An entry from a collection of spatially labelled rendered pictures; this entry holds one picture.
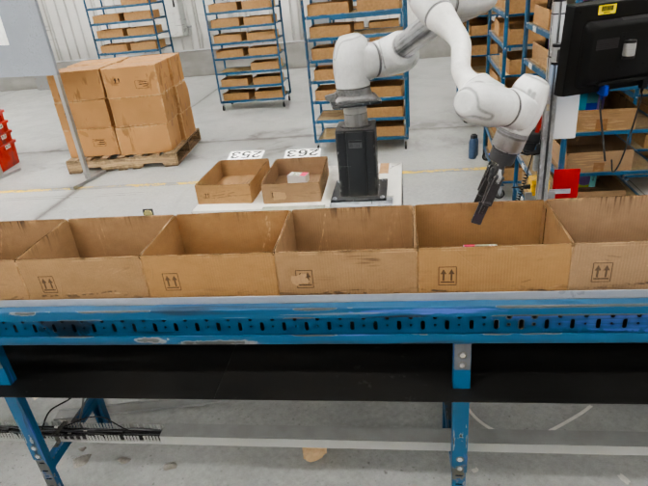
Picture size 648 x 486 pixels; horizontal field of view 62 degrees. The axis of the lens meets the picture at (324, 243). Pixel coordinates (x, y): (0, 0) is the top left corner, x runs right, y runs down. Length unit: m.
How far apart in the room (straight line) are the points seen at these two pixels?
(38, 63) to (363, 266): 4.90
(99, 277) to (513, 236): 1.26
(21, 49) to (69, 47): 7.00
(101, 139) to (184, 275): 4.86
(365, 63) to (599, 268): 1.35
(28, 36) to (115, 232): 4.17
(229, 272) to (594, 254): 0.97
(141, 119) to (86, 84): 0.63
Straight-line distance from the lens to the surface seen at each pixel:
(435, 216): 1.73
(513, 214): 1.76
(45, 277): 1.81
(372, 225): 1.74
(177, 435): 2.14
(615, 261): 1.57
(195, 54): 11.95
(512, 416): 2.49
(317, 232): 1.76
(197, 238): 1.87
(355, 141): 2.48
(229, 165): 3.04
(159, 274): 1.63
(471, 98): 1.46
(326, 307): 1.48
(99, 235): 2.02
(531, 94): 1.60
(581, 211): 1.81
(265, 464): 2.33
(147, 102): 6.04
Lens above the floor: 1.73
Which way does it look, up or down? 27 degrees down
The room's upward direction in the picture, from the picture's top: 6 degrees counter-clockwise
